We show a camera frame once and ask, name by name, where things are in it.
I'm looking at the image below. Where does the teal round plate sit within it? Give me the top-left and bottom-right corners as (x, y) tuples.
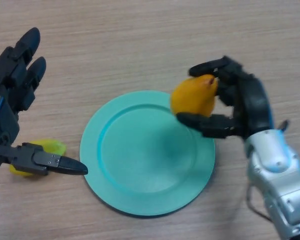
(79, 90), (216, 217)

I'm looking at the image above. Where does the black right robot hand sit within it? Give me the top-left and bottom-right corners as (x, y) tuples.
(176, 56), (276, 141)

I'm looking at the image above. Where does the yellow green starfruit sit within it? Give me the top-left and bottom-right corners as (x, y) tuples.
(9, 138), (67, 178)

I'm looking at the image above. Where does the yellow orange pear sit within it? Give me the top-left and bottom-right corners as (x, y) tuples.
(170, 74), (220, 118)

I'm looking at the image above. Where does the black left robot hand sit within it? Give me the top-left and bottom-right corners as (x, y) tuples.
(0, 27), (89, 176)

